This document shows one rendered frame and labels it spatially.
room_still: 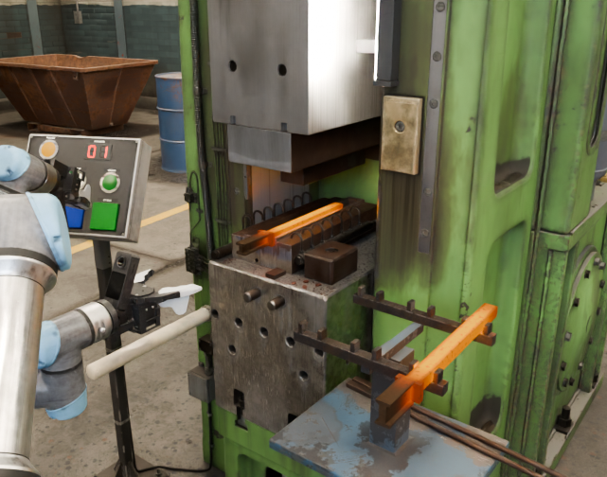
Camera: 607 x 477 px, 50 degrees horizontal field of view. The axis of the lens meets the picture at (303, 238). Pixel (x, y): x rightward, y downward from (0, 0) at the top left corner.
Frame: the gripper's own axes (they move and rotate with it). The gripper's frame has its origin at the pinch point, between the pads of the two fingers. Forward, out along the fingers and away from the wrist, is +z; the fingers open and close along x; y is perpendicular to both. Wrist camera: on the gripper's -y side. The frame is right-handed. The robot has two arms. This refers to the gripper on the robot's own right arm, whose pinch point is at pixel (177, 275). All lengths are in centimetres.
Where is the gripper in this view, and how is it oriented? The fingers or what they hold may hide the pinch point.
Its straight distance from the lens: 143.7
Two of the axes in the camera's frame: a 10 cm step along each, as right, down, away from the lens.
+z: 6.0, -2.8, 7.5
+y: 0.0, 9.4, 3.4
